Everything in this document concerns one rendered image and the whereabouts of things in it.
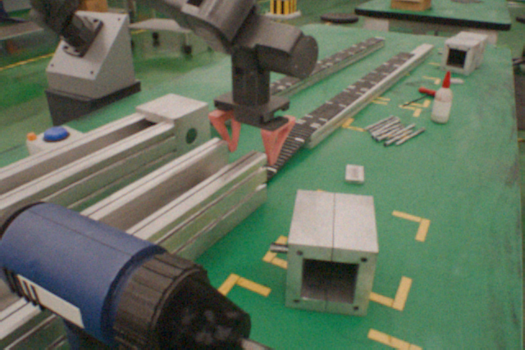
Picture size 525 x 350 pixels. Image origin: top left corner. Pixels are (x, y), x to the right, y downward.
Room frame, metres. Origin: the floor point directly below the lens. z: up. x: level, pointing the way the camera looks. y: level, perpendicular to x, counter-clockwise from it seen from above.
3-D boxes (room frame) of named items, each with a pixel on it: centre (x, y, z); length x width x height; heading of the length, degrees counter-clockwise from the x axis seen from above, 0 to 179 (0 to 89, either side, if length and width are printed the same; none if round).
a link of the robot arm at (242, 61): (0.58, 0.01, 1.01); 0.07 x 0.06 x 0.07; 48
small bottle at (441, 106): (0.86, -0.41, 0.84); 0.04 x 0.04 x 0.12
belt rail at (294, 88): (1.22, -0.19, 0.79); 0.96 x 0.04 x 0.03; 145
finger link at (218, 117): (0.60, 0.04, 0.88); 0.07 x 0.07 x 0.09; 55
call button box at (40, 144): (0.64, 0.36, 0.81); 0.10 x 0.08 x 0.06; 55
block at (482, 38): (1.38, -0.71, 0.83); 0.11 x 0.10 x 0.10; 54
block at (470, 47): (1.29, -0.63, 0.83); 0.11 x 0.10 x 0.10; 52
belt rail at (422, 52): (1.12, -0.35, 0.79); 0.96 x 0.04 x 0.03; 145
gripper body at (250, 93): (0.58, 0.02, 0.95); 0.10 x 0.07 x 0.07; 55
